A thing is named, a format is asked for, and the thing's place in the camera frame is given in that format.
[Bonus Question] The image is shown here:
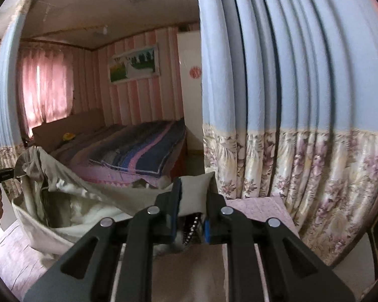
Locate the grey and white jacket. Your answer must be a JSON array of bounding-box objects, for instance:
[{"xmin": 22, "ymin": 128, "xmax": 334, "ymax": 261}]
[{"xmin": 11, "ymin": 145, "xmax": 227, "ymax": 302}]

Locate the brown bed headboard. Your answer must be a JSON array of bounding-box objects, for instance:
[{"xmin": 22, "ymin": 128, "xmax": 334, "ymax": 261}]
[{"xmin": 33, "ymin": 109, "xmax": 105, "ymax": 152}]

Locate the pink floral bed sheet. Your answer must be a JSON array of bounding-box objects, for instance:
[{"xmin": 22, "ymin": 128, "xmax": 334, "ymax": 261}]
[{"xmin": 0, "ymin": 197, "xmax": 297, "ymax": 301}]

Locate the white wardrobe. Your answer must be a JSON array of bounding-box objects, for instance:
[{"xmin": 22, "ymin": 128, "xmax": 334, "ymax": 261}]
[{"xmin": 176, "ymin": 30, "xmax": 206, "ymax": 154}]

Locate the framed wedding picture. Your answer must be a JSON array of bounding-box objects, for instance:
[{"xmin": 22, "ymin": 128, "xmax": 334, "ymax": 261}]
[{"xmin": 108, "ymin": 44, "xmax": 160, "ymax": 83}]

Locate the blue floral curtain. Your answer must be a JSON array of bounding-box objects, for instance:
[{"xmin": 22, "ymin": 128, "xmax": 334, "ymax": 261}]
[
  {"xmin": 0, "ymin": 9, "xmax": 30, "ymax": 201},
  {"xmin": 198, "ymin": 0, "xmax": 378, "ymax": 265}
]

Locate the pink window curtain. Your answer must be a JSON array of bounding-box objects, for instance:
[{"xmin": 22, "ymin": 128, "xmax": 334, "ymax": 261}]
[{"xmin": 17, "ymin": 45, "xmax": 74, "ymax": 138}]

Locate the far bed striped blanket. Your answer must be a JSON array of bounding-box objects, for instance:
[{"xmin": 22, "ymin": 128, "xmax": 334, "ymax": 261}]
[{"xmin": 50, "ymin": 118, "xmax": 186, "ymax": 189}]

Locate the blue floral curtain right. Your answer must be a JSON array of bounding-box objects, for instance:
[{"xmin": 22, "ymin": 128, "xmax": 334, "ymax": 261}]
[{"xmin": 198, "ymin": 0, "xmax": 378, "ymax": 265}]

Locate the yellow toy on bed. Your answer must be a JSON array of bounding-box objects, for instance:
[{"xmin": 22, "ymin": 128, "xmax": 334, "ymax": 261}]
[{"xmin": 62, "ymin": 132, "xmax": 76, "ymax": 141}]

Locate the blue floral curtain left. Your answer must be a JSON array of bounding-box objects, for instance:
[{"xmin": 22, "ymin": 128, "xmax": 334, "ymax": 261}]
[{"xmin": 0, "ymin": 9, "xmax": 30, "ymax": 201}]

